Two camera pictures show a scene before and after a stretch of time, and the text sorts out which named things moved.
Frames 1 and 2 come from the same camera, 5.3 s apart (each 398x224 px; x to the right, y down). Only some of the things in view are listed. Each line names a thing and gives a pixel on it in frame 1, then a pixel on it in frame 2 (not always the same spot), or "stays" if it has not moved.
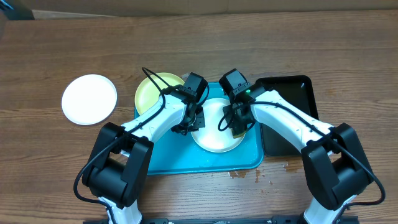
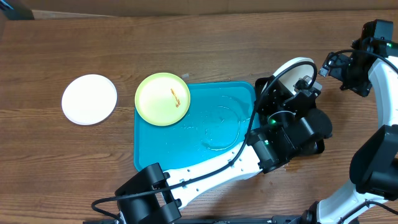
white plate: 89,99 stays
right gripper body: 237,125 -> 347,73
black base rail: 275,219 stays
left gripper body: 198,122 -> 276,121
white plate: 210,137 -> 290,78
